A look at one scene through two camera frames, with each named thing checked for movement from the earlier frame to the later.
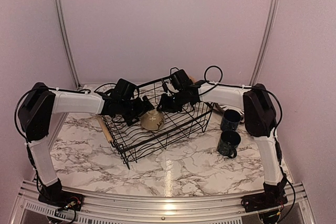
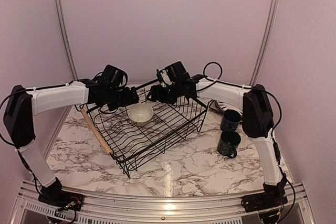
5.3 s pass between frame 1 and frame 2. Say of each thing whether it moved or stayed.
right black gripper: moved
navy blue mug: stayed
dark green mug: stayed
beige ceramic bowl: moved
